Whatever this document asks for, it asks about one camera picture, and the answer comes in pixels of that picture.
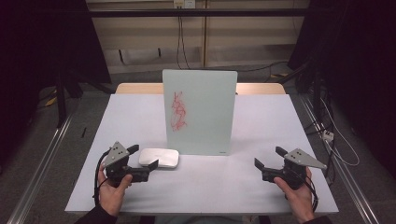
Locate frosted glass writing board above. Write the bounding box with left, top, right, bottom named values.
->
left=162, top=68, right=238, bottom=157

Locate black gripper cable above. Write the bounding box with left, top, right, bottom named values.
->
left=92, top=148, right=112, bottom=207
left=298, top=173, right=320, bottom=213

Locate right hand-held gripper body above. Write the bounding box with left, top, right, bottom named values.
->
left=269, top=147, right=328, bottom=190

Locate white cable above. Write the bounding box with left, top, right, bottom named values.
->
left=319, top=97, right=361, bottom=167

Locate metal floor rail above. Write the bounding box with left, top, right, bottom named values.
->
left=6, top=114, right=75, bottom=224
left=298, top=92, right=381, bottom=224

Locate black horizontal bar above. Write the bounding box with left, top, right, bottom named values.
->
left=88, top=7, right=313, bottom=19

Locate white table mat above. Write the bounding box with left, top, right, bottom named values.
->
left=64, top=93, right=340, bottom=217

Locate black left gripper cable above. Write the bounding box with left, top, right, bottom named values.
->
left=92, top=148, right=112, bottom=207

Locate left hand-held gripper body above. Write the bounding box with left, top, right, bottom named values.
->
left=102, top=141, right=140, bottom=189

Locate black hanging wall cable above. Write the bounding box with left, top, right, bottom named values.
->
left=176, top=15, right=191, bottom=70

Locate wooden table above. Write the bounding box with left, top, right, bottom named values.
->
left=115, top=82, right=287, bottom=95

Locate white wall socket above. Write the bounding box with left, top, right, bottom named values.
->
left=173, top=0, right=197, bottom=9

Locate white board eraser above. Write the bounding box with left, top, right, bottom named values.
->
left=137, top=147, right=180, bottom=170

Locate black floor cable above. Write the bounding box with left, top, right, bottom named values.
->
left=190, top=61, right=290, bottom=74

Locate person's right hand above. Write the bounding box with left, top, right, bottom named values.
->
left=273, top=166, right=316, bottom=224

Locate black curtain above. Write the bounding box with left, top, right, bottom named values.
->
left=0, top=0, right=112, bottom=171
left=287, top=0, right=396, bottom=180

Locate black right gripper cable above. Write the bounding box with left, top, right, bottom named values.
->
left=298, top=173, right=320, bottom=213

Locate person's left hand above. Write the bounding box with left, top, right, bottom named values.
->
left=97, top=163, right=134, bottom=217

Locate black stand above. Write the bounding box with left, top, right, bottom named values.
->
left=55, top=70, right=68, bottom=129

